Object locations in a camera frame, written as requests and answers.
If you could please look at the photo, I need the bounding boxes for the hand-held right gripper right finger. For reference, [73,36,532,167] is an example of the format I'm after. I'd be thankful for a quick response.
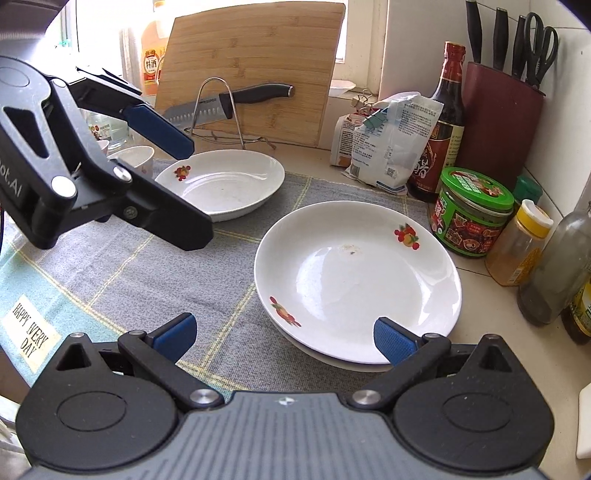
[348,318,527,410]

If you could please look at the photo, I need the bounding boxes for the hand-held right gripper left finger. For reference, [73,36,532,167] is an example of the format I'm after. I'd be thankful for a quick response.
[55,313,225,412]

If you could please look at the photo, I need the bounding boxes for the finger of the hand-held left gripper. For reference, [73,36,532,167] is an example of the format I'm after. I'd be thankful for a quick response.
[0,58,214,252]
[69,67,195,158]

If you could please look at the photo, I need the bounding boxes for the white fruit-print plate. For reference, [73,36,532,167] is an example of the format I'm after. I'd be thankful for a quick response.
[270,318,393,374]
[154,150,286,223]
[254,202,462,365]

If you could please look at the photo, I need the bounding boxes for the orange liquid bottle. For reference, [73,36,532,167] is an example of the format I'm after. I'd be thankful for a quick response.
[141,0,171,95]

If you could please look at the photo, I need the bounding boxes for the tall plastic wrap roll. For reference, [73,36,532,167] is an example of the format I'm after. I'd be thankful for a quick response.
[119,25,144,93]

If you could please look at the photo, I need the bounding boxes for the grey blue checked cloth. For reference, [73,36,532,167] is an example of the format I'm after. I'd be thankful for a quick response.
[0,159,432,402]

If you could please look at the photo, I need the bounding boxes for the bamboo cutting board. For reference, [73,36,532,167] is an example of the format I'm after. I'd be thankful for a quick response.
[154,1,347,148]

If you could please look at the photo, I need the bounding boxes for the green-lid sauce jar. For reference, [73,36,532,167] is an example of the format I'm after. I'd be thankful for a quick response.
[429,167,515,259]

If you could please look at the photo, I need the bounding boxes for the yellow-lid spice bottle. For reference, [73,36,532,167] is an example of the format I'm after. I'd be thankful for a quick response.
[485,199,554,287]

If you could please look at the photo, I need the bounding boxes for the clear glass oil bottle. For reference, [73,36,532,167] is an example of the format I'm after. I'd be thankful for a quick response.
[517,200,591,326]

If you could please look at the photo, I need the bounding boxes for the red white food bag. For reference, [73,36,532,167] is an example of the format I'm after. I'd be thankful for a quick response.
[329,113,365,168]

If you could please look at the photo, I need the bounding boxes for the yellow oil bottle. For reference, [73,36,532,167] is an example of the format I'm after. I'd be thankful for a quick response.
[561,272,591,346]

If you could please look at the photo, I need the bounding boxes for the white blue plastic bag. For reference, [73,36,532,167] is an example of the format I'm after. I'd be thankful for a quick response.
[344,92,445,195]

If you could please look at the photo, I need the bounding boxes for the dark soy sauce bottle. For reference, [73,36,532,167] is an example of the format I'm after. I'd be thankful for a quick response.
[406,41,467,204]

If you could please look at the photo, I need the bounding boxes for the green-cap small bottle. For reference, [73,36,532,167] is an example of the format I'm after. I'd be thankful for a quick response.
[512,175,542,206]

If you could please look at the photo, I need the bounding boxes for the white plastic object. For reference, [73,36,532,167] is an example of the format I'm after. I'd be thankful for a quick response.
[576,383,591,459]

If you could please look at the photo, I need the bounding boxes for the dark red knife block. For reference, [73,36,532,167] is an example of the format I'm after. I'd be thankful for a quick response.
[455,61,546,192]

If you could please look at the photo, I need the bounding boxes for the black scissors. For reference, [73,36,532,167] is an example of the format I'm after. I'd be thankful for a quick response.
[524,11,559,90]

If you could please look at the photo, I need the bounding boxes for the knife in block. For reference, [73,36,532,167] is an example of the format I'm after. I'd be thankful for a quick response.
[492,7,510,71]
[511,15,528,80]
[465,0,484,64]

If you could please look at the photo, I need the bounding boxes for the wire knife rack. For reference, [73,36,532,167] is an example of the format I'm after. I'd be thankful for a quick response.
[187,78,278,149]

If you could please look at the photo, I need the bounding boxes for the black-handled kitchen knife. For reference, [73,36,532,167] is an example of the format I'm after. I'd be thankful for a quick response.
[161,83,296,127]

